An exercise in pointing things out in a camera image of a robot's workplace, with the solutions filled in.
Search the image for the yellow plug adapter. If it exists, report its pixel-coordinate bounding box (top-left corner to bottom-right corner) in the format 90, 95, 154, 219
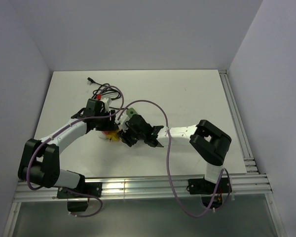
106, 131, 120, 142

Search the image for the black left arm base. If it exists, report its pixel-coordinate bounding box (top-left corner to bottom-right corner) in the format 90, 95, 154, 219
56, 182, 103, 218

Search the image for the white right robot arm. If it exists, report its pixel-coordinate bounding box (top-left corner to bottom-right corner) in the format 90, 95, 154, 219
115, 114, 232, 193

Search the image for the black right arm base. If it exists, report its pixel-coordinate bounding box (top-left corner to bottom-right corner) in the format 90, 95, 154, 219
186, 178, 232, 195

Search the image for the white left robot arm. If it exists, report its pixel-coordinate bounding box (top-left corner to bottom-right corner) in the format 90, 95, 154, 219
18, 97, 118, 197

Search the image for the green power strip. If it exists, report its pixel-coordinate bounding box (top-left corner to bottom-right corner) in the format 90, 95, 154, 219
126, 108, 138, 119

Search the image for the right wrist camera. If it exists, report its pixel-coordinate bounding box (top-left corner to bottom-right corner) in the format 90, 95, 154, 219
115, 114, 130, 131

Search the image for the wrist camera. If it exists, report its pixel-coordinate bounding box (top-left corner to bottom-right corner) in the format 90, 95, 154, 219
96, 94, 112, 111
115, 114, 130, 131

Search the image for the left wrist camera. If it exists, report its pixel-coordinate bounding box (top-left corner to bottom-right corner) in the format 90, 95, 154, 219
96, 94, 112, 111

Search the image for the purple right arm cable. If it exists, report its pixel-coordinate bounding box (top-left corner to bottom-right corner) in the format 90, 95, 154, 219
117, 99, 232, 218

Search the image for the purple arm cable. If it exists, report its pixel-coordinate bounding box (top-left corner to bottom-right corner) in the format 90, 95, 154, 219
26, 85, 125, 218
117, 99, 232, 218

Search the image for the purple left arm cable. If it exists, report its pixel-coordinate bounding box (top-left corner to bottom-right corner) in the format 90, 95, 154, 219
26, 85, 125, 218

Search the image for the black power strip cable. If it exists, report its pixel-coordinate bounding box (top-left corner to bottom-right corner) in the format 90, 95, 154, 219
87, 77, 124, 102

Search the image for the aluminium rail frame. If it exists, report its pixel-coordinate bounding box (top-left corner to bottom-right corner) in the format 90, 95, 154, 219
2, 69, 287, 237

